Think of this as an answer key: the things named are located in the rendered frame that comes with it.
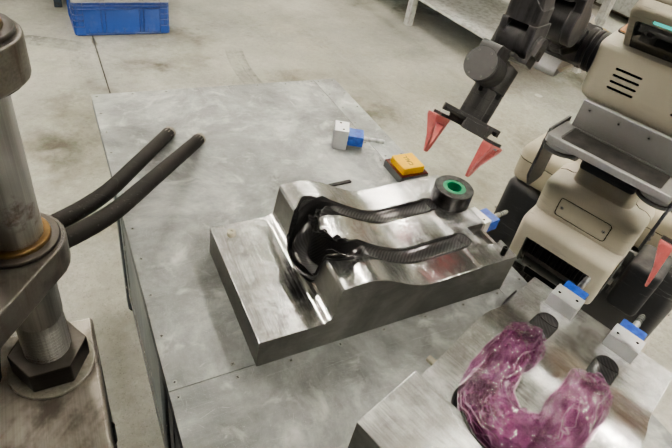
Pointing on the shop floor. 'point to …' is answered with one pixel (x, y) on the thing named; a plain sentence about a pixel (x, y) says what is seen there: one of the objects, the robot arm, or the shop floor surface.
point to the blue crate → (118, 17)
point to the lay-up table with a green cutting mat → (492, 13)
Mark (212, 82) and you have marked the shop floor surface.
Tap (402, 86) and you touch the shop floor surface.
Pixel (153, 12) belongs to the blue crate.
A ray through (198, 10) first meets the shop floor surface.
